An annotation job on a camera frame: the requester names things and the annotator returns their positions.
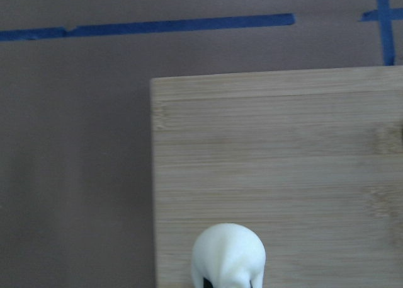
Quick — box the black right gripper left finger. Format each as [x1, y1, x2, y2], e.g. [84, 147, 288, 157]
[203, 277, 213, 288]

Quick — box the bamboo cutting board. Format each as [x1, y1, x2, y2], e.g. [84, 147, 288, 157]
[150, 66, 402, 287]

